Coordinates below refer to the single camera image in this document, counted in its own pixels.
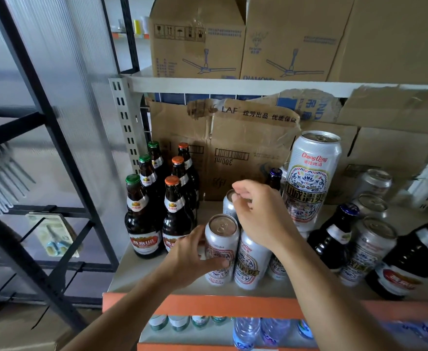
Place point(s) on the person's left hand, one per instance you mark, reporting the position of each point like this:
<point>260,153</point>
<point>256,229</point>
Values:
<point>184,259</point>

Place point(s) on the person's right hand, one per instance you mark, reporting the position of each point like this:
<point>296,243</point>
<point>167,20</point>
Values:
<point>269,215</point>

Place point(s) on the person's right thumb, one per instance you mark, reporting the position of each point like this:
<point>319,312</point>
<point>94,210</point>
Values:
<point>240,210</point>

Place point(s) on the person's left thumb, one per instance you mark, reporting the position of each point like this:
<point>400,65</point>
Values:
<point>216,266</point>

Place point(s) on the person's right forearm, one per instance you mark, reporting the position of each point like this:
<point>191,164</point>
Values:
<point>327,299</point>

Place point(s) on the person's left forearm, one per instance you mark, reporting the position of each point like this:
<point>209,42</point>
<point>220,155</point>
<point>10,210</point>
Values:
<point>126,314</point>

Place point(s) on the orange shelf edge strip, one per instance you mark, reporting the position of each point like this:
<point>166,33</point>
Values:
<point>199,305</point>

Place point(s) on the blue cap dark beer bottle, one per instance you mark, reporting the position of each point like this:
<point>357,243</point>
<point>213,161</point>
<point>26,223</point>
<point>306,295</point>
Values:
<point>408,263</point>
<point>331,237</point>
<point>275,179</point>

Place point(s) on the orange cap brown beer bottle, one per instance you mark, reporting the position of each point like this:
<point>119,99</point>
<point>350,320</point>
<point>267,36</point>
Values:
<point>186,158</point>
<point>181,179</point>
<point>175,219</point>

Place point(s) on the torn flattened cardboard sheet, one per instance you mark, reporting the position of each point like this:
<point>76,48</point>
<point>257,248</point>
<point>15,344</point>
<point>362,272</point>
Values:
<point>236,142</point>

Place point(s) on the clear blue water bottle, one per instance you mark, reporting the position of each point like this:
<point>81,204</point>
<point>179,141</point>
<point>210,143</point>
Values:
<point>304,328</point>
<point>246,334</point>
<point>274,330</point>

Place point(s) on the large silver patterned beer can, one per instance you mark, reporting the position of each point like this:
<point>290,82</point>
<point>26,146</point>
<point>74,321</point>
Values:
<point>311,179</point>

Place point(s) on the green cap brown beer bottle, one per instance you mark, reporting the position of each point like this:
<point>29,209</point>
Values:
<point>148,177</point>
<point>140,226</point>
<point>156,157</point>

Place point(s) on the grey metal shelf rack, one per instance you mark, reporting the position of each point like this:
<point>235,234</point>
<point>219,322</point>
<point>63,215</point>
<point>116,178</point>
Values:
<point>236,85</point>

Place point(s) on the cardboard box with blue print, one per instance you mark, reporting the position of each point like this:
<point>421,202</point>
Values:
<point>309,105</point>

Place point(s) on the plain flattened cardboard sheet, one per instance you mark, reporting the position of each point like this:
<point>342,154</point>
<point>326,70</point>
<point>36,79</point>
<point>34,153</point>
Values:
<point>393,124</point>

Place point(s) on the cardboard box with fan print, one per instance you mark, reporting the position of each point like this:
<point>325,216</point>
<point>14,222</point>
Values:
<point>291,36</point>
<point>195,36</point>

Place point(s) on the yellow cup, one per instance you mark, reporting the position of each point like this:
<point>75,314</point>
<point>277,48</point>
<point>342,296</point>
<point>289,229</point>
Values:
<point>137,27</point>

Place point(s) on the black metal display rack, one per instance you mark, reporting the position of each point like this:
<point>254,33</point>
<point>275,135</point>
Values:
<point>34,142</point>

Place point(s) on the bunch of white metal hooks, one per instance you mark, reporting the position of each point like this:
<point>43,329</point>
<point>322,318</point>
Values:
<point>1,179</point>

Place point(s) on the plain cardboard box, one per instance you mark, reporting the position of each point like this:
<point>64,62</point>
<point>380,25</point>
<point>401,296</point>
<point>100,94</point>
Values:
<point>393,36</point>

